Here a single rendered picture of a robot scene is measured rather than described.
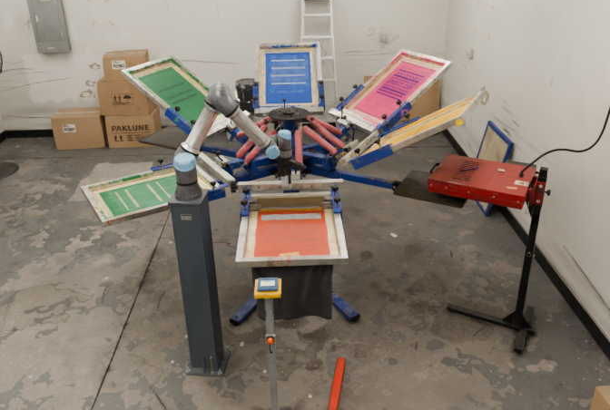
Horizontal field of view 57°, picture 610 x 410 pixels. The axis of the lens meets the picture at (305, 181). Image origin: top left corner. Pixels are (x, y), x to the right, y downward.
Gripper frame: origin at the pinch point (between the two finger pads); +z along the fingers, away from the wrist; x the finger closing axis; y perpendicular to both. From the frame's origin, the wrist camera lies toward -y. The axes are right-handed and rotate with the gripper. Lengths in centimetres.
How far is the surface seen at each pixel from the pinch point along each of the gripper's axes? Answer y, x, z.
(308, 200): -10.5, 1.5, 8.6
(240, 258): 26, 57, 13
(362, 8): -90, -414, -45
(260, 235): 17.2, 28.2, 16.7
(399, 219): -98, -157, 112
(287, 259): 2, 60, 13
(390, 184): -68, -43, 21
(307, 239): -8.9, 34.6, 16.9
